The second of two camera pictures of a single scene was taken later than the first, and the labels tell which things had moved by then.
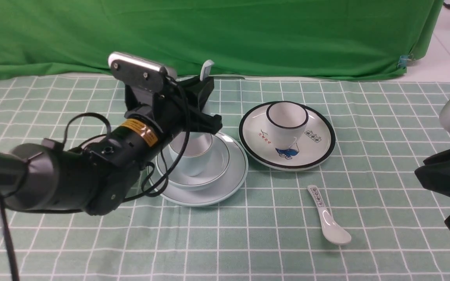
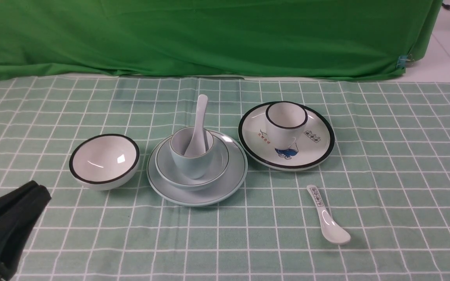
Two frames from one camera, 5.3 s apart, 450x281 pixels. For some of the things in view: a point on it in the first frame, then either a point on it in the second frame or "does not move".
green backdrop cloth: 296,39 does not move
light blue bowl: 166,163 does not move
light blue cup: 196,152 does not move
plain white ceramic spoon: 206,69 to 197,146
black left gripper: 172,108 to 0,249
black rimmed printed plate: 317,145 does not move
